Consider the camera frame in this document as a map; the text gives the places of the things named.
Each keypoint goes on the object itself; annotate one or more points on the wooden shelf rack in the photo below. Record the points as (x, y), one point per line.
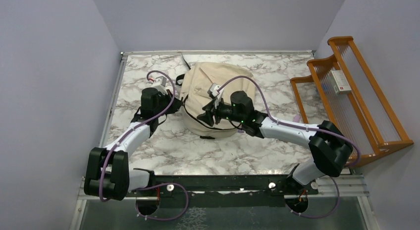
(364, 115)

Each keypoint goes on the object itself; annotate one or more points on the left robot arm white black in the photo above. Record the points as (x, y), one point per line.
(128, 146)

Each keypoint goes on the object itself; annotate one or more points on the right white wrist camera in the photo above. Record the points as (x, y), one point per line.
(214, 92)

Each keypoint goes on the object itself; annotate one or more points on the cream canvas backpack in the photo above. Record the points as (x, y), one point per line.
(205, 82)

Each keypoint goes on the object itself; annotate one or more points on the pink highlighter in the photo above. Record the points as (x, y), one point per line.
(296, 118)

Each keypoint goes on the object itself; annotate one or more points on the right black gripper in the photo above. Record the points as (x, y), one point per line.
(210, 110)

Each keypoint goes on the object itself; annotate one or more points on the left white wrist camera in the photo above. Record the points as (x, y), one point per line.
(159, 83)

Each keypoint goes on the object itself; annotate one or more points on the small white box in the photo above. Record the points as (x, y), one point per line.
(339, 82)

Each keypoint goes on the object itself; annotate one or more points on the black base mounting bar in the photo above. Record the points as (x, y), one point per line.
(151, 192)

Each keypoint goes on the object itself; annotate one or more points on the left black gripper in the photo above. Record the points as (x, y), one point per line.
(175, 106)

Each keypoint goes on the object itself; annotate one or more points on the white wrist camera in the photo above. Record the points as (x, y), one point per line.
(214, 92)
(159, 83)

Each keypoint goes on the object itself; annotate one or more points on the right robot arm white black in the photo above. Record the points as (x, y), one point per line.
(329, 151)

